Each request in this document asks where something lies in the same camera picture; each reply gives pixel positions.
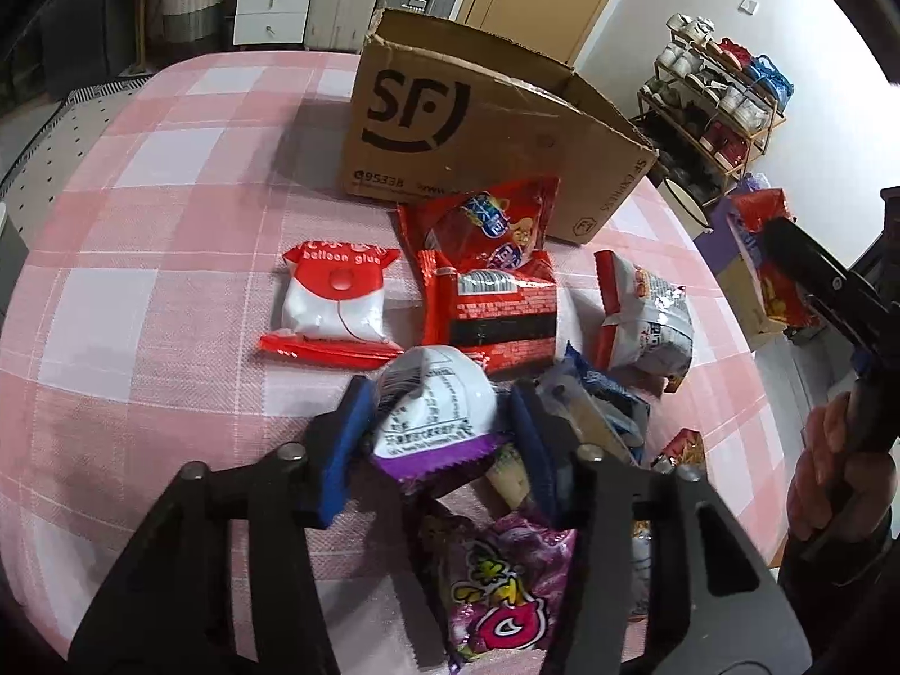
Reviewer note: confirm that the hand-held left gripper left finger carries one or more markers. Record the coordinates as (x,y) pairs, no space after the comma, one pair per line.
(348,450)

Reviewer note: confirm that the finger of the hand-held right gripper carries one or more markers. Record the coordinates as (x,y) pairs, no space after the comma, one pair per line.
(808,260)

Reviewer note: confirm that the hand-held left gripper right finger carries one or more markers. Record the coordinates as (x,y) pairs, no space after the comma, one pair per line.
(534,450)

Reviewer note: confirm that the white purple snack packet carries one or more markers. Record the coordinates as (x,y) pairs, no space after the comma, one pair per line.
(429,408)

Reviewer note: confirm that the blue cookie packet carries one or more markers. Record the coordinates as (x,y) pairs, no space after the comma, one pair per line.
(608,390)

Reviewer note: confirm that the purple printed snack packet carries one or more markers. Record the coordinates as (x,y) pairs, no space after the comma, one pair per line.
(506,576)

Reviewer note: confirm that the silver red snack packet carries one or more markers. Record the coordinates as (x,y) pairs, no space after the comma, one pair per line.
(647,323)

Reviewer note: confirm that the printed brown cardboard box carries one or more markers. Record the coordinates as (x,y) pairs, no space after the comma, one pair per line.
(457,119)

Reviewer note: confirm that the person's right forearm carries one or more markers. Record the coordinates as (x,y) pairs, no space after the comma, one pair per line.
(858,583)

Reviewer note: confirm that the person's right hand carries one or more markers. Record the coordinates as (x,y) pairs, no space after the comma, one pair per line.
(826,464)

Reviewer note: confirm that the beige snack packet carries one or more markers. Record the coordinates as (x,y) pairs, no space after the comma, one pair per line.
(510,482)

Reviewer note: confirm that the red snack bag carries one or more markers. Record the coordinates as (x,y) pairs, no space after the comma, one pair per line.
(763,207)

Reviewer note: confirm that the plain brown cardboard box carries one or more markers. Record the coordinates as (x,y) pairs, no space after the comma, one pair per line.
(742,295)

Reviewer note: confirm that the purple bag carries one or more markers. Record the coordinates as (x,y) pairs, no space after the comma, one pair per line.
(717,239)

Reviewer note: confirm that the red black-band snack packet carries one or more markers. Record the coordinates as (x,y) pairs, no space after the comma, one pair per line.
(492,323)

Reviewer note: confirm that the white round bin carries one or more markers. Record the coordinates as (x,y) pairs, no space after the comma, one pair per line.
(685,207)

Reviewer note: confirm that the wooden shoe rack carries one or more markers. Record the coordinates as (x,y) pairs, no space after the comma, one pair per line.
(763,130)

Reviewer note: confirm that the small red snack packet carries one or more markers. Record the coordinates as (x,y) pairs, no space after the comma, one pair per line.
(682,446)

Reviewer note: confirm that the red white packet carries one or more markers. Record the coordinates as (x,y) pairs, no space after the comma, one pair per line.
(330,302)

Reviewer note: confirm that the rows of shoes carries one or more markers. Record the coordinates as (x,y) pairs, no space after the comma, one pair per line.
(738,102)

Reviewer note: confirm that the red cartoon snack packet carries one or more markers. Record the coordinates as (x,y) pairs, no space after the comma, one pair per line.
(478,225)

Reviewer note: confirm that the pink checked tablecloth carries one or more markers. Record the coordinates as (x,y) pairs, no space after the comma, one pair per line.
(176,260)

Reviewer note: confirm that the grey white stool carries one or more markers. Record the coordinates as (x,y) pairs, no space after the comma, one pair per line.
(10,260)

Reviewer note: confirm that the grey dotted mat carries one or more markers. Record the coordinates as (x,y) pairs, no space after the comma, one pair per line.
(63,126)

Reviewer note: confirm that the woven laundry basket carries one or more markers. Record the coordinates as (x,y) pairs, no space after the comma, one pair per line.
(190,10)

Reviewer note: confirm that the dark cabinet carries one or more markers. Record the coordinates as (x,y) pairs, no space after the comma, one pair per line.
(63,7)

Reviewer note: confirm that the white light switch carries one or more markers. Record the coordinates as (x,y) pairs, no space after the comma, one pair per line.
(748,6)

